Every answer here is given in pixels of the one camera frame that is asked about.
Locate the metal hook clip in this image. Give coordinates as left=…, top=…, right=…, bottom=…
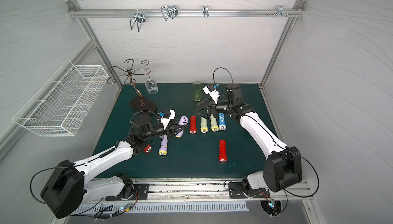
left=160, top=5, right=179, bottom=21
left=130, top=11, right=146, bottom=32

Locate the metal clip right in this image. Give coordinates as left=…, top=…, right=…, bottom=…
left=266, top=5, right=293, bottom=18

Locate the metal wine glass rack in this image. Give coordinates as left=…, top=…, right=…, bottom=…
left=106, top=59, right=157, bottom=112

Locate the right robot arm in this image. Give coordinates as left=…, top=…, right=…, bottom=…
left=194, top=83, right=305, bottom=198

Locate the purple flashlight row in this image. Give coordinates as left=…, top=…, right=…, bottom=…
left=175, top=116, right=188, bottom=138
left=158, top=135, right=168, bottom=156

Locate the clear wine glass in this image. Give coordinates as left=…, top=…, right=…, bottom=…
left=144, top=68, right=158, bottom=95

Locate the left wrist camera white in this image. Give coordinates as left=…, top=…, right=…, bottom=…
left=158, top=109, right=176, bottom=130

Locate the blue flashlight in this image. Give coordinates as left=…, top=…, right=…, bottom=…
left=218, top=113, right=227, bottom=131

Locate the small metal clip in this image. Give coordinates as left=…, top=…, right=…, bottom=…
left=202, top=5, right=209, bottom=18

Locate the metal hook clip left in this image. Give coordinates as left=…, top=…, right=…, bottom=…
left=130, top=11, right=146, bottom=32

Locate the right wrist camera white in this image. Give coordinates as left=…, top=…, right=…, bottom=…
left=203, top=83, right=220, bottom=104

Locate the white wire basket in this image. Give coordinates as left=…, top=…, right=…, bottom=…
left=12, top=60, right=108, bottom=137

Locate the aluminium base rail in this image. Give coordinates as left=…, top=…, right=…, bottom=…
left=61, top=178, right=314, bottom=205

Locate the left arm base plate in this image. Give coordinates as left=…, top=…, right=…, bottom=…
left=105, top=184, right=149, bottom=201

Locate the green glass tumbler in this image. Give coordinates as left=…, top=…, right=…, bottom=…
left=191, top=81, right=203, bottom=102

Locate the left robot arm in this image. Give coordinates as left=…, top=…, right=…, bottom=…
left=40, top=109, right=188, bottom=219

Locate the red flashlight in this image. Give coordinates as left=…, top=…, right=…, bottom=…
left=219, top=140, right=227, bottom=162
left=189, top=115, right=197, bottom=134
left=143, top=145, right=152, bottom=153

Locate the pale green flashlight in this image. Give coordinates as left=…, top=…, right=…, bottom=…
left=210, top=114, right=219, bottom=132
left=200, top=117, right=208, bottom=133

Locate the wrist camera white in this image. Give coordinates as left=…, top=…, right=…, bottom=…
left=203, top=83, right=220, bottom=104
left=158, top=109, right=176, bottom=130

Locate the metal hook clip centre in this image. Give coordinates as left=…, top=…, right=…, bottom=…
left=160, top=5, right=179, bottom=21

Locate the aluminium top rail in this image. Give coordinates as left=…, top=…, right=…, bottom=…
left=69, top=7, right=306, bottom=19

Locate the white vent strip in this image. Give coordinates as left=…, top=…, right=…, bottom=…
left=72, top=201, right=249, bottom=215

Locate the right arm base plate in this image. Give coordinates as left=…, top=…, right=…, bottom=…
left=227, top=182, right=271, bottom=199

